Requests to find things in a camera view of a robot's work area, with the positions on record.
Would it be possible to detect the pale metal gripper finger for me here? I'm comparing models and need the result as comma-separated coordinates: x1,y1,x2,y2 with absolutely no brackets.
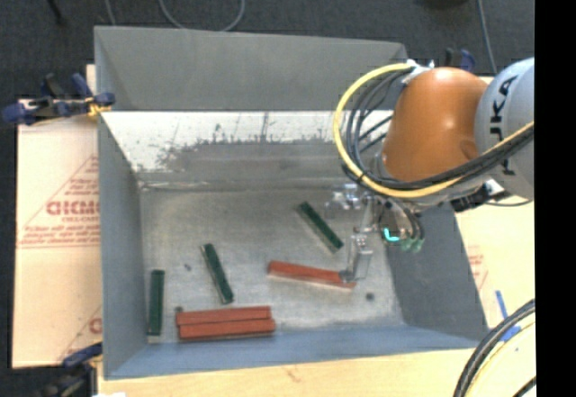
340,233,367,279
353,248,374,284

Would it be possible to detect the dark green flat block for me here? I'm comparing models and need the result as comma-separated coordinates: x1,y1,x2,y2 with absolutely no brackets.
200,243,235,305
147,268,166,337
295,201,345,255

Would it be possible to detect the black cylinder on white bracket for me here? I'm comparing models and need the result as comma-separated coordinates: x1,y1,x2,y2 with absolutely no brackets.
449,181,509,212

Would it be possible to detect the red-brown flat block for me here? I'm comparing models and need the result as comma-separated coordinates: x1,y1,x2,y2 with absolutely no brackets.
266,260,357,290
178,318,277,341
175,305,273,327

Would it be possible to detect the grey metal bin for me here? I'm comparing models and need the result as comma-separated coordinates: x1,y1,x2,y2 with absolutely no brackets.
93,24,491,381

